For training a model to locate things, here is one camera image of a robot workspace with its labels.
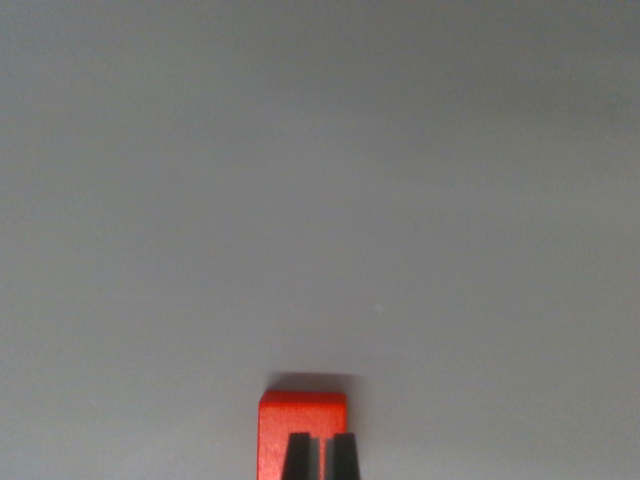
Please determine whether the white plastic tray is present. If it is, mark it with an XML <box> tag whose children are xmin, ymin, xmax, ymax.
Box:
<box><xmin>0</xmin><ymin>0</ymin><xmax>640</xmax><ymax>480</ymax></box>

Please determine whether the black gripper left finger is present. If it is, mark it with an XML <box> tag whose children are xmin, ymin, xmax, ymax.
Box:
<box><xmin>282</xmin><ymin>432</ymin><xmax>322</xmax><ymax>480</ymax></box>

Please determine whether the red cube block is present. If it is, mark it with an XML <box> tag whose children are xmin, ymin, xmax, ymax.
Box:
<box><xmin>256</xmin><ymin>390</ymin><xmax>349</xmax><ymax>480</ymax></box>

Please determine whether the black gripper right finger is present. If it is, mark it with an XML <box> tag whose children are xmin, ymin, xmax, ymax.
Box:
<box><xmin>324</xmin><ymin>432</ymin><xmax>363</xmax><ymax>480</ymax></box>

